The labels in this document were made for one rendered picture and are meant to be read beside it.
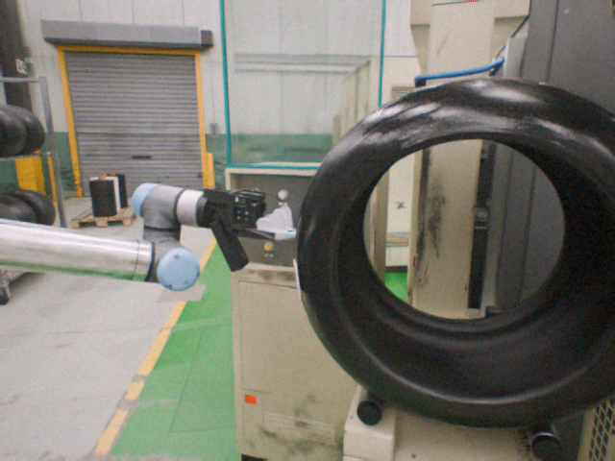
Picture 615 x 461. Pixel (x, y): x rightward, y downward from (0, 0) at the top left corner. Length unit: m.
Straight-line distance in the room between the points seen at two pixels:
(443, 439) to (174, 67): 9.53
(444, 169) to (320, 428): 1.15
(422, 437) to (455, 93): 0.65
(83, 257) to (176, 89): 9.28
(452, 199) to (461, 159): 0.09
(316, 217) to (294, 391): 1.15
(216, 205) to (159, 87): 9.23
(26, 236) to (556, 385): 0.81
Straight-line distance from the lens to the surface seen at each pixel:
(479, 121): 0.64
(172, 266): 0.78
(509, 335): 1.01
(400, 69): 4.19
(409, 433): 0.96
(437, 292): 1.10
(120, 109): 10.25
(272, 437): 1.90
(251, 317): 1.65
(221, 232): 0.85
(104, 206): 7.07
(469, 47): 1.05
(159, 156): 10.06
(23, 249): 0.77
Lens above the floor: 1.39
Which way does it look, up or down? 13 degrees down
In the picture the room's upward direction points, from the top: straight up
